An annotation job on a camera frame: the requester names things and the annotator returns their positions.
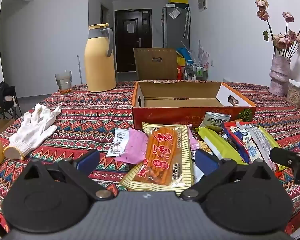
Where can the brown nut bar packet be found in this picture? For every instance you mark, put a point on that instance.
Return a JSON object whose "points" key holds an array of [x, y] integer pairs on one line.
{"points": [[203, 147]]}

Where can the yellow thermos jug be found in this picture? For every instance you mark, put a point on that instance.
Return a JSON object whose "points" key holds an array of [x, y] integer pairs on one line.
{"points": [[100, 62]]}

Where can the dark entrance door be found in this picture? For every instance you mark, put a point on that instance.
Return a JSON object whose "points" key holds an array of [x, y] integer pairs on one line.
{"points": [[122, 50]]}

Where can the dried pink roses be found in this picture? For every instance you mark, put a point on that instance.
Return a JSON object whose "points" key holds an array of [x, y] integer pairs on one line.
{"points": [[281, 41]]}

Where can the clear jar of seeds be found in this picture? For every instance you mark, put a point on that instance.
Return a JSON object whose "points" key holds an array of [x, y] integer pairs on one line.
{"points": [[297, 96]]}

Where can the orange cardboard box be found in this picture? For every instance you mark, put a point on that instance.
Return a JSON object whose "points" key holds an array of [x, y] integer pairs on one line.
{"points": [[165, 115]]}

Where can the white wall panel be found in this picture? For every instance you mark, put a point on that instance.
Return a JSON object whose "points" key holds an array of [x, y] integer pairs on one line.
{"points": [[202, 1]]}

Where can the folding chair with dark clothes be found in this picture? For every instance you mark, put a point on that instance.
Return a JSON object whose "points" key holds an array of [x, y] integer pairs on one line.
{"points": [[5, 95]]}

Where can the pink snack packet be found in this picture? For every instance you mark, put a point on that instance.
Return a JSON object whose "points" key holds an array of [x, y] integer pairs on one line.
{"points": [[135, 147], [193, 140]]}

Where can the glass cup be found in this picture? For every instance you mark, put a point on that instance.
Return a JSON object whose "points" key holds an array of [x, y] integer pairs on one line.
{"points": [[63, 82]]}

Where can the yellow-green snack packet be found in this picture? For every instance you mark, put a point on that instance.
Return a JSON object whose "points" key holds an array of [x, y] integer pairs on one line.
{"points": [[222, 147]]}

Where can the paper notice on door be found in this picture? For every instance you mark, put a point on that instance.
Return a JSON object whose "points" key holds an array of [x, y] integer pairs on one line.
{"points": [[130, 28]]}

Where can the white blue snack packet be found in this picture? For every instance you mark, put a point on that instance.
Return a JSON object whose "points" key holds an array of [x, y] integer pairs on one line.
{"points": [[261, 142]]}

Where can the red gift box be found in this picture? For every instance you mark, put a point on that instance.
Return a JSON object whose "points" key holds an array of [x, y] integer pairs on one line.
{"points": [[181, 73]]}

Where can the metal trolley rack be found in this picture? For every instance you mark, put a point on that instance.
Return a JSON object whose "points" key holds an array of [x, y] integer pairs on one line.
{"points": [[197, 71]]}

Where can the grey fridge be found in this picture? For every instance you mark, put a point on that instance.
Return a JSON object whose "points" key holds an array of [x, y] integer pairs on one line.
{"points": [[172, 32]]}

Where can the green white oat packet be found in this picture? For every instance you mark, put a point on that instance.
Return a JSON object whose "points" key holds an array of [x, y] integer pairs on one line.
{"points": [[215, 121]]}

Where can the pink textured vase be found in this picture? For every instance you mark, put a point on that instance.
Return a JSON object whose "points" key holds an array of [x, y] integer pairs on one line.
{"points": [[278, 77]]}

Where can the white cotton glove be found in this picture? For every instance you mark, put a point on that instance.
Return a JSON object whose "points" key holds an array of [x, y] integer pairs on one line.
{"points": [[32, 130]]}

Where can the red blue snack packet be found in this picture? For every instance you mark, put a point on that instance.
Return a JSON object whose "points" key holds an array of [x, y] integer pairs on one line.
{"points": [[237, 137]]}

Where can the paper sheet on fridge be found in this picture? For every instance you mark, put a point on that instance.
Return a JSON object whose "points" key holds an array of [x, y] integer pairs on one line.
{"points": [[175, 13]]}

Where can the white folded umbrella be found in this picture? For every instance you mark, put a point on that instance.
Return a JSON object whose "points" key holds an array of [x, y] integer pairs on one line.
{"points": [[187, 20]]}

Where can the yellow box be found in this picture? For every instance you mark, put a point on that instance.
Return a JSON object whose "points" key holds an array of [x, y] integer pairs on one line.
{"points": [[178, 0]]}

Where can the pink wall decoration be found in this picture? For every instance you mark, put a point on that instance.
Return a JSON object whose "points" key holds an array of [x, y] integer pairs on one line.
{"points": [[203, 52]]}

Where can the red patterned tablecloth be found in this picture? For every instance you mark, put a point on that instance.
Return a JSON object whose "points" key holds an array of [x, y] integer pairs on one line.
{"points": [[90, 115]]}

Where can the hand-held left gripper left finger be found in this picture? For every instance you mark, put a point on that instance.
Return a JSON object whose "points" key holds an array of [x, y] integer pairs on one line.
{"points": [[88, 158]]}

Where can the orange spicy stick packet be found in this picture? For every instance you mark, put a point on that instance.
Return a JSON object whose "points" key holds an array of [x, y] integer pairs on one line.
{"points": [[162, 155]]}

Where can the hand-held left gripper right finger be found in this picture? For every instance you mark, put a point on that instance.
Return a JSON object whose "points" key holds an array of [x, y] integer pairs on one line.
{"points": [[206, 161]]}

